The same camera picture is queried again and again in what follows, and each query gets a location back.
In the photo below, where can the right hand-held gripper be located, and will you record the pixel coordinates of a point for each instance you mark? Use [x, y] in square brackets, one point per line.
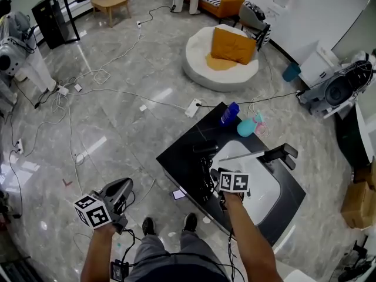
[235, 182]

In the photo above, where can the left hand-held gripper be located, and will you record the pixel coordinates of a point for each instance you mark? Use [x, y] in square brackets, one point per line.
[94, 216]

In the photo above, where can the black sink counter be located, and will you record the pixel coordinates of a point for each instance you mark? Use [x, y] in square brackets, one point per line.
[182, 154]

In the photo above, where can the person's left forearm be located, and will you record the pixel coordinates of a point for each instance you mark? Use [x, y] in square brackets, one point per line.
[97, 254]

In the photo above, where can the person's right forearm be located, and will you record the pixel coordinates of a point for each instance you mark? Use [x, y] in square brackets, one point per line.
[252, 245]

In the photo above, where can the black faucet with flat spout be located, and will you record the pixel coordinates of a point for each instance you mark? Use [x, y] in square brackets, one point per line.
[279, 153]

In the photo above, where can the person's left black shoe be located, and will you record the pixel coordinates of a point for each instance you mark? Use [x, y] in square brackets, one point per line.
[148, 226]

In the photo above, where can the person's black shoe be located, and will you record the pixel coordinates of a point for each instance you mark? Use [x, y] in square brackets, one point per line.
[190, 222]
[148, 226]

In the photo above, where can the teal pink fabric pouch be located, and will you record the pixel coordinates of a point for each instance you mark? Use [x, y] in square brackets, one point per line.
[246, 127]

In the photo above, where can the smartphone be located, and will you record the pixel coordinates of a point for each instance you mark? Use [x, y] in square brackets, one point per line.
[178, 194]

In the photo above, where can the person's right black shoe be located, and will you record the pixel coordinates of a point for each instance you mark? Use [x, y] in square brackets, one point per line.
[190, 222]

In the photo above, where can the black belt-worn device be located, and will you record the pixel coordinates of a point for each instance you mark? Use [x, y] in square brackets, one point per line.
[119, 271]

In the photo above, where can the person's left leg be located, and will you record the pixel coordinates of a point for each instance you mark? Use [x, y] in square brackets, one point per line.
[149, 251]

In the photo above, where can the person's leg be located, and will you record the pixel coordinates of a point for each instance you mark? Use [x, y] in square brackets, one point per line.
[194, 245]
[149, 251]

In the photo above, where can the blue bottle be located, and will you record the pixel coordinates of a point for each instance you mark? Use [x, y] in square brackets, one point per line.
[229, 114]

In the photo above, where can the person's right leg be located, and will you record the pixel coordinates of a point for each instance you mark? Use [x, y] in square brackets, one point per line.
[194, 245]

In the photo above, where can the white power strip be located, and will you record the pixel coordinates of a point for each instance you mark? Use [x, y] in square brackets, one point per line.
[20, 146]
[193, 107]
[63, 90]
[139, 24]

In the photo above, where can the black metal rack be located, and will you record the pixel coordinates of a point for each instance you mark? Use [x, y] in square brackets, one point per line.
[17, 273]

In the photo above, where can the person's dark shirt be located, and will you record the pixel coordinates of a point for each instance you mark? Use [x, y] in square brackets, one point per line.
[176, 270]

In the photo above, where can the white round beanbag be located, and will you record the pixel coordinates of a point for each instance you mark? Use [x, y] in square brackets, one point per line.
[217, 78]

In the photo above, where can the small white tag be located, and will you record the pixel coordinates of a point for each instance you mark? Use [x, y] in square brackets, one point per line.
[143, 107]

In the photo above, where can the green bathtub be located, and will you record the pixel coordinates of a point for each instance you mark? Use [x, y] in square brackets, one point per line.
[349, 140]

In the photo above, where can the teal waste bin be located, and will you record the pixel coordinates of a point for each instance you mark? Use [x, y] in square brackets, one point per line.
[291, 72]

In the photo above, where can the large cardboard box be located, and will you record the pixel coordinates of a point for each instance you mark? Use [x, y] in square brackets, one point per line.
[358, 204]

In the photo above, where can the small white adapter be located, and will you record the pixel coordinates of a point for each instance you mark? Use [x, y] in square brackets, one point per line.
[77, 87]

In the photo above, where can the small cardboard box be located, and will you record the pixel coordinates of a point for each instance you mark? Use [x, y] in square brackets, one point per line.
[365, 175]

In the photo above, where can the orange pillow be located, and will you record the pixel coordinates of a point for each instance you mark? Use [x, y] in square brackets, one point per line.
[233, 47]

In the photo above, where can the white cabinet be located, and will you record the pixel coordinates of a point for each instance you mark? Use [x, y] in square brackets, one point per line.
[315, 67]

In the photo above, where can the black equipment stand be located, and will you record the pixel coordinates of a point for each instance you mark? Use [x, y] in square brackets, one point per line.
[355, 267]

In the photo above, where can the black white striped cloth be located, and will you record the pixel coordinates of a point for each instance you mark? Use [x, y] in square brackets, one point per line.
[265, 37]

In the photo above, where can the grey chair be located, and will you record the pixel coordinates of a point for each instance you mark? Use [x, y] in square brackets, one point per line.
[249, 18]

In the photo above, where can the black white patterned bag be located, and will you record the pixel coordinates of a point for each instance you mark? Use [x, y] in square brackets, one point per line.
[258, 10]

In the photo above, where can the orange sofa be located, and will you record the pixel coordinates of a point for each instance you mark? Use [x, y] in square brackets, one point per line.
[226, 6]

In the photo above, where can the grey roller blind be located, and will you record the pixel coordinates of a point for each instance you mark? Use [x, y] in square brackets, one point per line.
[358, 28]

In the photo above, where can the black glass cabinet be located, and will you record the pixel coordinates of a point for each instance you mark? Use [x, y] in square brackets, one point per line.
[50, 19]

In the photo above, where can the wooden coffee table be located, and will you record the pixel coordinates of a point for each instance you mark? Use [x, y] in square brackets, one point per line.
[110, 1]

